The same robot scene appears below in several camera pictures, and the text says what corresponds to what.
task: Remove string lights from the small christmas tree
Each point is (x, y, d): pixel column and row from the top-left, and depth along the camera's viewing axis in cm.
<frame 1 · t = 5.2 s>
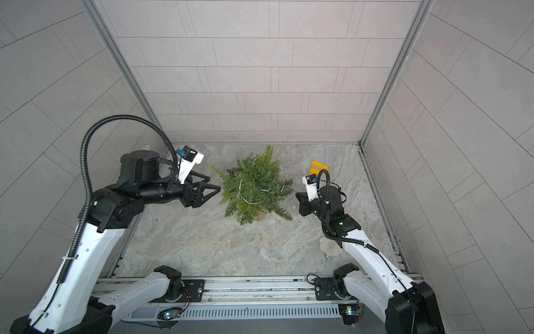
left hand: (216, 183, 59), fingers open
right hand: (296, 194, 80), fingers closed
small green christmas tree: (254, 186, 66), point 30 cm above the table
yellow plastic triangle stand: (314, 171, 107), on the table
white fluffy plush toy: (329, 246, 80), point 3 cm above the table

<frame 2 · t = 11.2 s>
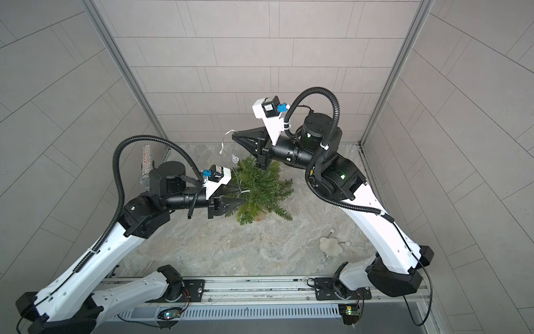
left hand: (244, 195, 57), fingers open
right hand: (235, 139, 46), fingers closed
glittery silver microphone on stand: (144, 164, 82), point 22 cm above the table
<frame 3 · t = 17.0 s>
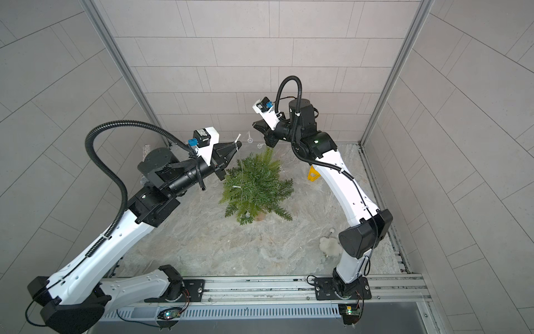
left hand: (242, 143, 54), fingers closed
right hand: (256, 123, 67), fingers closed
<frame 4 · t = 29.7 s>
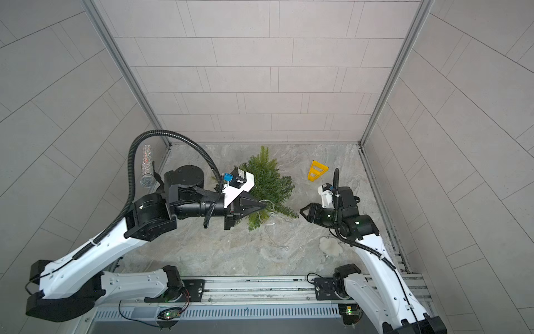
left hand: (265, 207, 50), fingers closed
right hand: (303, 212, 75), fingers open
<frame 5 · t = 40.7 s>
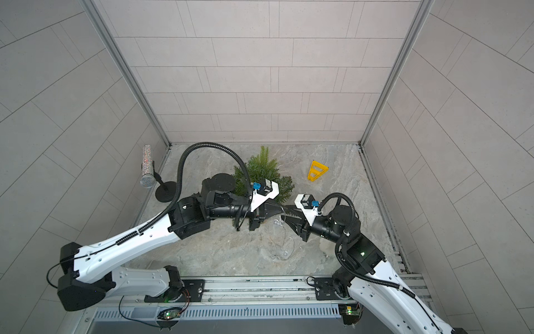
left hand: (286, 210, 56), fingers closed
right hand: (284, 215, 64), fingers open
